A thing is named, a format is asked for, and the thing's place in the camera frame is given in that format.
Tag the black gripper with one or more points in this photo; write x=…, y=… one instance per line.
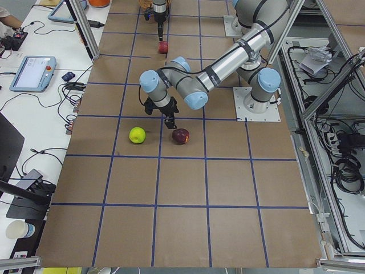
x=159, y=17
x=166, y=108

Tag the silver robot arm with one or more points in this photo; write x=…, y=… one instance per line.
x=263, y=23
x=160, y=14

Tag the wicker basket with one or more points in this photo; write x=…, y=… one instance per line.
x=146, y=3

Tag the dark red apple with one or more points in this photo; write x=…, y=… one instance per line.
x=180, y=136

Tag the green apple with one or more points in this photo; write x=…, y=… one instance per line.
x=137, y=135

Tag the black power adapter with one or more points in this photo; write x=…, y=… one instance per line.
x=95, y=24

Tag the orange bucket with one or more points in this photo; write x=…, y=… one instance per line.
x=99, y=3

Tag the far blue teach pendant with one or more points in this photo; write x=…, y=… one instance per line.
x=61, y=13

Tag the blue teach pendant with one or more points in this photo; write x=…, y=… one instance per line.
x=34, y=74
x=61, y=13

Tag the black usb hub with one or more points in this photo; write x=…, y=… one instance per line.
x=75, y=86

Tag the small dark blue pouch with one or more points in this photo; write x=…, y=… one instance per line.
x=68, y=76

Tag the near blue teach pendant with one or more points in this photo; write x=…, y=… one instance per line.
x=34, y=74

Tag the black monitor stand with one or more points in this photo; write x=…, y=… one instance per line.
x=31, y=195

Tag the white paper cup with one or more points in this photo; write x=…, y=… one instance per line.
x=19, y=229

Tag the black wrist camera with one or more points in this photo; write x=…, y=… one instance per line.
x=149, y=106
x=148, y=13

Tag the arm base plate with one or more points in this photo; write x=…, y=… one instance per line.
x=232, y=27
x=249, y=110

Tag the aluminium frame post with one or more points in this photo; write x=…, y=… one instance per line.
x=83, y=27

